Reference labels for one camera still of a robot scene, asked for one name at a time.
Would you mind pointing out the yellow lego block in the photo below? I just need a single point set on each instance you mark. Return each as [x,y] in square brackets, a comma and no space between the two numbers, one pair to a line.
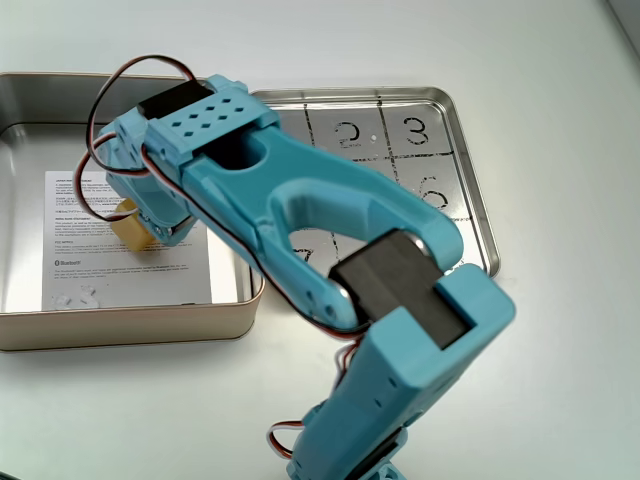
[132,232]

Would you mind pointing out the white printed paper sheet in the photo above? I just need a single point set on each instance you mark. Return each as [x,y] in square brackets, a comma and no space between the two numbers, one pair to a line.
[125,280]

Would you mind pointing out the gold metal tin box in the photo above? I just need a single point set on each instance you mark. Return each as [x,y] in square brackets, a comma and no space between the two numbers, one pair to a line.
[125,325]

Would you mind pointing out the metal tin lid with numbers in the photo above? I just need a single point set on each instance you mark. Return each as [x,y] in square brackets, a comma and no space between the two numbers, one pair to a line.
[435,165]

